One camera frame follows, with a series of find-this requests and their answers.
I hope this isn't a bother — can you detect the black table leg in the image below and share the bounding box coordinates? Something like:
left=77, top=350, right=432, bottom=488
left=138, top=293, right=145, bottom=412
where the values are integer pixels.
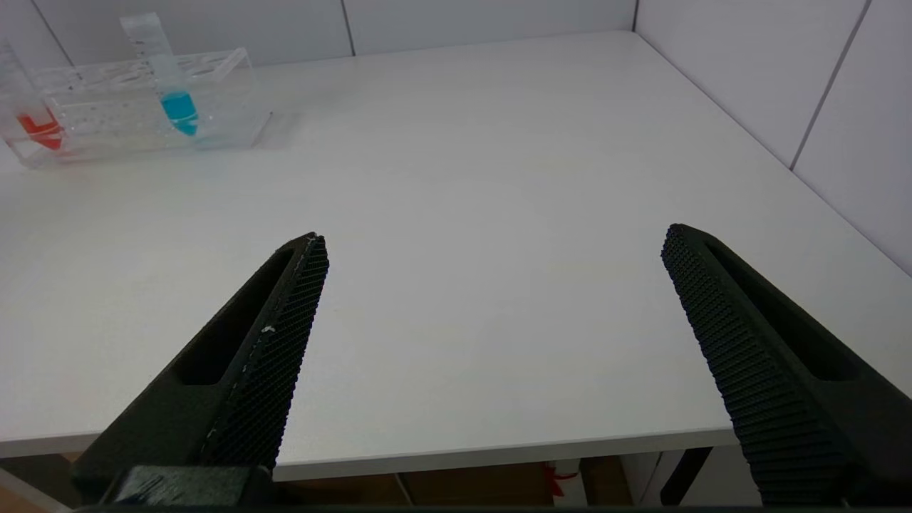
left=659, top=447, right=713, bottom=507

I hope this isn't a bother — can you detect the test tube with red pigment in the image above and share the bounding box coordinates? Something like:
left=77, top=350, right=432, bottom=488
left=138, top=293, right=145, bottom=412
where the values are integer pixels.
left=0, top=39, right=66, bottom=152

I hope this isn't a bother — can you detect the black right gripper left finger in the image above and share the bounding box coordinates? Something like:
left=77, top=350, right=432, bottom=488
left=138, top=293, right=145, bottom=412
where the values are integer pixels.
left=71, top=232, right=330, bottom=499

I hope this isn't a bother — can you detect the clear acrylic test tube rack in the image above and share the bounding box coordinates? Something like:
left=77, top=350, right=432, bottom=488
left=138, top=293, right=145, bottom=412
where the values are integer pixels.
left=0, top=46, right=273, bottom=170

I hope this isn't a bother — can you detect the test tube with blue pigment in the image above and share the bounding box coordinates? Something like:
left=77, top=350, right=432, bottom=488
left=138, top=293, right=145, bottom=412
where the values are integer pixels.
left=120, top=12, right=200, bottom=138

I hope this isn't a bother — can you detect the red white tag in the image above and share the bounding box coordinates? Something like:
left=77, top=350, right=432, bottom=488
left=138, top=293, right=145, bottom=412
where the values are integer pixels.
left=545, top=462, right=579, bottom=498

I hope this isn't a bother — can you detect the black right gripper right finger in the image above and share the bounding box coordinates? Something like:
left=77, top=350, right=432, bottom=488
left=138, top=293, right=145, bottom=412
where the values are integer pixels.
left=660, top=223, right=912, bottom=507

